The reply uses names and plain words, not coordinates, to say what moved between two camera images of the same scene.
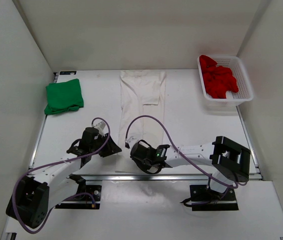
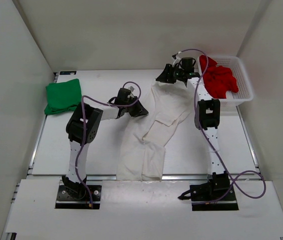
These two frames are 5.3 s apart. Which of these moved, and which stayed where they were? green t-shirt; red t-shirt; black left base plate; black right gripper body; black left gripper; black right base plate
Moved: black right gripper body; black left gripper
Stayed: green t-shirt; red t-shirt; black right base plate; black left base plate
